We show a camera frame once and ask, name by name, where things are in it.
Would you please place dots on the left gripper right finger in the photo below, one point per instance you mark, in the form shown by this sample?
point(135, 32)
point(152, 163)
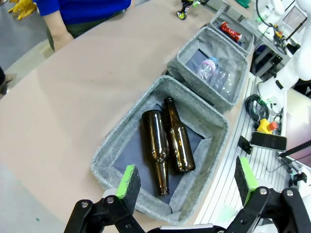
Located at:
point(245, 179)

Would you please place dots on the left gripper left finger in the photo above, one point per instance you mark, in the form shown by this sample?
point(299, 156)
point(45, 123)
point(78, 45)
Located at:
point(127, 187)

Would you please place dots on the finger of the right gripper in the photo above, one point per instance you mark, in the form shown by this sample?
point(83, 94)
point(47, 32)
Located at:
point(201, 2)

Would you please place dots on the crushed blue Pepsi can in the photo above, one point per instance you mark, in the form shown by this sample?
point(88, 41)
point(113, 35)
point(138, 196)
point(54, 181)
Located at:
point(183, 9)

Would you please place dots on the crushed red can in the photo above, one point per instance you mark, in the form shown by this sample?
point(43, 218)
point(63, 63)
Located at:
point(230, 32)

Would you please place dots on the brown glass bottle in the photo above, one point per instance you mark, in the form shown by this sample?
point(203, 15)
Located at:
point(181, 145)
point(155, 136)

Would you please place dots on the clear bottle with pink label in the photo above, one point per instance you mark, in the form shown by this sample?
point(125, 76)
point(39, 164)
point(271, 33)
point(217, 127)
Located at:
point(206, 69)

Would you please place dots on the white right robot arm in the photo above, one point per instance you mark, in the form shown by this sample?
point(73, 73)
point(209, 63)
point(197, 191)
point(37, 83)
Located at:
point(301, 60)

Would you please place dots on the person's right forearm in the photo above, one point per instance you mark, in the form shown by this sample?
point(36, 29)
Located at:
point(54, 24)

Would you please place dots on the grey fabric basket labelled Bottle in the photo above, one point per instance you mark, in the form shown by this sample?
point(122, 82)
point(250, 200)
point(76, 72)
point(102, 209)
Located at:
point(206, 145)

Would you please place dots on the grey fabric basket labelled Can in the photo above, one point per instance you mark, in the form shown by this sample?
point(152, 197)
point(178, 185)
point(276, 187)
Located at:
point(245, 34)

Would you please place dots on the grey fabric basket labelled Plastic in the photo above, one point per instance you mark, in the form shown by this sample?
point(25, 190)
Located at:
point(194, 72)

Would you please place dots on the person's right hand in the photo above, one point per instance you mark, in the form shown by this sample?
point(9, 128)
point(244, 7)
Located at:
point(62, 41)

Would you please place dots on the black phone on stand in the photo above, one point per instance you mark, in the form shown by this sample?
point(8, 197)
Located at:
point(268, 141)

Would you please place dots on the yellow emergency stop button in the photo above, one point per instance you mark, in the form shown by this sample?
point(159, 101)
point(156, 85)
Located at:
point(264, 125)

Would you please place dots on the monitor screen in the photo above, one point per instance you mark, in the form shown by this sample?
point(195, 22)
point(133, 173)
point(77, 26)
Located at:
point(298, 126)

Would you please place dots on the clear plastic bottle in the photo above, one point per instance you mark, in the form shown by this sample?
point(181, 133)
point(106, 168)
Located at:
point(224, 80)

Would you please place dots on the person in blue hoodie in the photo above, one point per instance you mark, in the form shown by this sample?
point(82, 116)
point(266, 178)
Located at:
point(85, 9)

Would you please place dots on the yellow toy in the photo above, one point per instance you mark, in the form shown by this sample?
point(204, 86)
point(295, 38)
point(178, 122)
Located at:
point(24, 8)

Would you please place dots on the small black bracket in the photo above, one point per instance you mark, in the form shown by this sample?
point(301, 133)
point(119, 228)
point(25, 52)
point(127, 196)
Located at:
point(244, 145)

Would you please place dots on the aluminium frame stand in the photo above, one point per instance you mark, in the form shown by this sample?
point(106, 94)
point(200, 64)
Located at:
point(266, 60)

